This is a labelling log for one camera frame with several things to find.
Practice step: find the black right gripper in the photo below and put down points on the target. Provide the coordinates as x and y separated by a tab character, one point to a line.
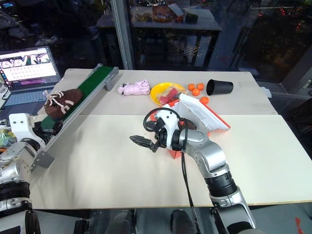
163	139

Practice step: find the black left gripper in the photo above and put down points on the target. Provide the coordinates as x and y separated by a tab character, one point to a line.
43	126

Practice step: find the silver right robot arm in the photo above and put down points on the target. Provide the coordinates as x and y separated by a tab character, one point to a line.
212	156

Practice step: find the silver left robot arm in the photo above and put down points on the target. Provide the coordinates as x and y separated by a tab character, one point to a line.
12	158

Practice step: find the orange and white shoebox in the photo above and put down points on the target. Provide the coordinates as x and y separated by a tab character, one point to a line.
202	112

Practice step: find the brown shoe with cream laces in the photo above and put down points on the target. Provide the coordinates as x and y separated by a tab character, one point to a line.
65	100
190	124

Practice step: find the colourful plastic bag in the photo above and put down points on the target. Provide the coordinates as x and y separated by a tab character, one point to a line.
6	138

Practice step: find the red wrapped snack pieces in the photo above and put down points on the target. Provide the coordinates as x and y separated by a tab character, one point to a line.
170	95

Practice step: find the yellow plastic bowl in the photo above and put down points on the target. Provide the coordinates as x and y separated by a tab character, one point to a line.
158	91

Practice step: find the pink cloth toy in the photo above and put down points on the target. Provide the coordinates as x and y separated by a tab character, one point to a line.
134	88

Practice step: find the open laptop computer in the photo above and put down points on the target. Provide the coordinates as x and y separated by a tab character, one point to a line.
26	73

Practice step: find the small orange ball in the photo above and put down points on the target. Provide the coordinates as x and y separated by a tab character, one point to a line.
200	86
205	100
196	92
191	86

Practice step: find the dark rounded shape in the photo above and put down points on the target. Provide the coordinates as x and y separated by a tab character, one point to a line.
182	223

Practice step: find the black plastic cup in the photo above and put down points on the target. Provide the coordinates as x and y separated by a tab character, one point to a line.
220	87

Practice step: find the white paper scrap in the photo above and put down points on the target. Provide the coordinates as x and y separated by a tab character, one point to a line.
267	92

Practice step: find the orange snack bag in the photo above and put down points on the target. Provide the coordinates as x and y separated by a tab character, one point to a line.
162	13

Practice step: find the small black pot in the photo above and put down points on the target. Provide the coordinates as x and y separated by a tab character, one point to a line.
191	18

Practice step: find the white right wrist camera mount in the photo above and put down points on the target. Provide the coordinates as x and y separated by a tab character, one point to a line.
168	119

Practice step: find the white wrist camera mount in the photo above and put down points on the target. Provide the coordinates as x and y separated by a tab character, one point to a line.
168	119
20	126

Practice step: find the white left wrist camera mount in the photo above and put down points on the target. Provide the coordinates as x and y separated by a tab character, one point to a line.
20	126

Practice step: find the green conveyor belt grey frame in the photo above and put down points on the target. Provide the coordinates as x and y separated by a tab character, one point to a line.
89	85

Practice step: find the aluminium profile post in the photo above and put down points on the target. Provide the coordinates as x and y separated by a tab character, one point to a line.
124	34

